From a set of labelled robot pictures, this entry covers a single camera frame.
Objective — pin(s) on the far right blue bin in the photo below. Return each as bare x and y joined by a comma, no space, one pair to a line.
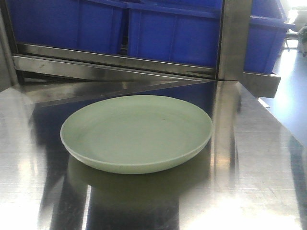
268,27

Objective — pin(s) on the left blue plastic bin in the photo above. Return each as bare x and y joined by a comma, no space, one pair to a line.
88,25

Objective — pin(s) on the stainless steel shelf rack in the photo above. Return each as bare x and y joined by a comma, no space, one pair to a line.
26,61

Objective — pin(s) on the blue plastic bin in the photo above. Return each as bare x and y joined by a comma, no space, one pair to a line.
174,33
88,25

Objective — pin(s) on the green round plate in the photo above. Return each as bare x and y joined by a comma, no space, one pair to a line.
136,134

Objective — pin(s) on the right blue plastic bin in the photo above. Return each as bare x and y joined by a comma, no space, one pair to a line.
174,33

